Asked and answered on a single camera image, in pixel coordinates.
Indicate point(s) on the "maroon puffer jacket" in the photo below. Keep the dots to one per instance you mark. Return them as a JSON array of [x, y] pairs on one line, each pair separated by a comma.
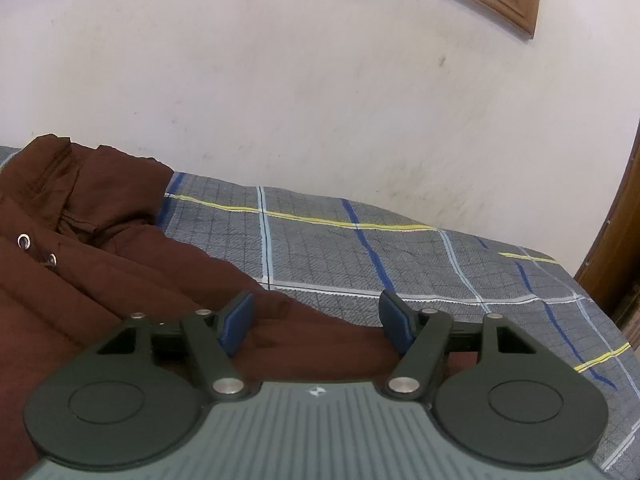
[[100, 300]]

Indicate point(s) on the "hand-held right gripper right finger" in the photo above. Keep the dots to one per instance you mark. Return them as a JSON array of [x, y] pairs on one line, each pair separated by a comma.
[[397, 322]]

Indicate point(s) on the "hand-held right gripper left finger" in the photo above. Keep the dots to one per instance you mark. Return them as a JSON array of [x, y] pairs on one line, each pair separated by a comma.
[[235, 325]]

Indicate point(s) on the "grey plaid bed sheet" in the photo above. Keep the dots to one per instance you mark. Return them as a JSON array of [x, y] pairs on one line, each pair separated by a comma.
[[350, 250]]

